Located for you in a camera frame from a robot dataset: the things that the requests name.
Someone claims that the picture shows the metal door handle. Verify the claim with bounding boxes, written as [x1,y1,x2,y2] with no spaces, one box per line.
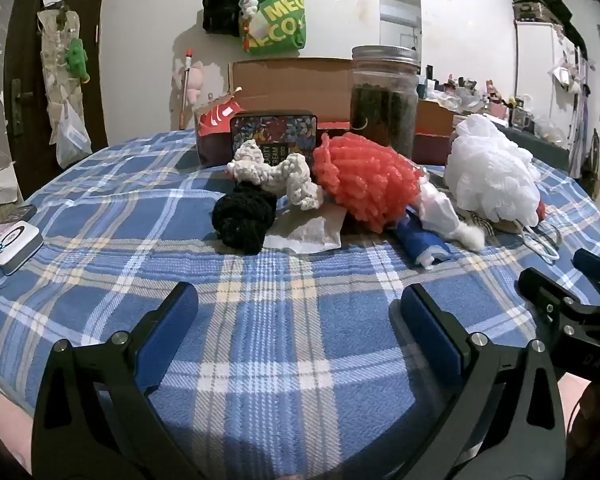
[10,79,33,136]

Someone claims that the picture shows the white cloth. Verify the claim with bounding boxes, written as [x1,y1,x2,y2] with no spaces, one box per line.
[419,182,462,238]

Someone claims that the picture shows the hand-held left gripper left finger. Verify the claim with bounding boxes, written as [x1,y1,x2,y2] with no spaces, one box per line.
[31,281,201,480]

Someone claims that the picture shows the mop stick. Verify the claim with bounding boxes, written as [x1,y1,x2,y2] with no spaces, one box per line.
[179,49,195,131]

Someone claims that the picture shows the black crochet scrunchie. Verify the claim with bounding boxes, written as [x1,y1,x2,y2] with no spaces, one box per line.
[211,182,277,256]

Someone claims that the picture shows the floral black tin box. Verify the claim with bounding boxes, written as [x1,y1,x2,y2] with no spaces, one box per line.
[229,110,319,158]

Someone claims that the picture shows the green frog plush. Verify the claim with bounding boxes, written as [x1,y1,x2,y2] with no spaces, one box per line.
[63,38,91,82]

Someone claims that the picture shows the pink pig plush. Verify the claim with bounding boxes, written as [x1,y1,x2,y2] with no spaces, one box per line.
[172,60,205,108]

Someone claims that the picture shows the patterned storage box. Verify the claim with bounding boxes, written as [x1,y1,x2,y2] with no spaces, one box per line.
[512,0,556,23]

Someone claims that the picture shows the row of cosmetics bottles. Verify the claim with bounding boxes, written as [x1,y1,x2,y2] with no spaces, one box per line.
[420,65,536,131]

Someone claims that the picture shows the blue plaid blanket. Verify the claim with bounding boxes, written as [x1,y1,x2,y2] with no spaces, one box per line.
[0,127,600,480]

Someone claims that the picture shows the white goose plush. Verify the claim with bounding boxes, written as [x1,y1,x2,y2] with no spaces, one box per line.
[238,0,262,51]

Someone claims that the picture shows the beige hanging organizer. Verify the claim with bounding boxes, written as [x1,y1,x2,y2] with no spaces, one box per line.
[36,7,92,136]

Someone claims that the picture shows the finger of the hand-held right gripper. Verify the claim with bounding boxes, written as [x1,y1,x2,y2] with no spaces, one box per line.
[572,248,600,308]
[518,267,588,331]

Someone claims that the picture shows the large glass jar dark leaves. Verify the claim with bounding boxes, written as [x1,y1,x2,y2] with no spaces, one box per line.
[350,45,422,158]

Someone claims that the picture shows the black hanging bag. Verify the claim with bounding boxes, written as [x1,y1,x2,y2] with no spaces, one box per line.
[201,0,246,37]

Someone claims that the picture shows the cardboard box red lining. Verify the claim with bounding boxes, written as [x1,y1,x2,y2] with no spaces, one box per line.
[195,57,468,168]

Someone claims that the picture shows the coral crochet scrunchie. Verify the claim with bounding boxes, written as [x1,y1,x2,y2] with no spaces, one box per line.
[312,131,426,235]

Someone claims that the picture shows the blue cloth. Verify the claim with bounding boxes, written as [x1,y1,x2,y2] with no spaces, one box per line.
[395,215,452,268]

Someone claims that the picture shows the clear plastic bag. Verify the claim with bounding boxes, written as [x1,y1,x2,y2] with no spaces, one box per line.
[55,99,93,170]

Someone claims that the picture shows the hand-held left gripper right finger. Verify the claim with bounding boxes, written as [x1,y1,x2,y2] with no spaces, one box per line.
[390,282,567,480]

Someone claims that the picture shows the white mesh bath pouf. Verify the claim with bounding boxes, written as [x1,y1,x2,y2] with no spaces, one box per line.
[443,113,561,263]

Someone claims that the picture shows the green tote bag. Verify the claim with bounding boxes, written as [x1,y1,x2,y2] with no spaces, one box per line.
[239,0,307,56]

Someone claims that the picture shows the cream crochet scrunchie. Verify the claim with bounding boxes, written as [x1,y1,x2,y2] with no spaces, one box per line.
[226,139,326,211]

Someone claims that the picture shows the side table dark green cloth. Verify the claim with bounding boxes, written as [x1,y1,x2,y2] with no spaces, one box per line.
[495,125,571,176]

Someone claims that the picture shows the dark brown door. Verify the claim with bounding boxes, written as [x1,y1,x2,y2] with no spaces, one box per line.
[4,0,112,171]

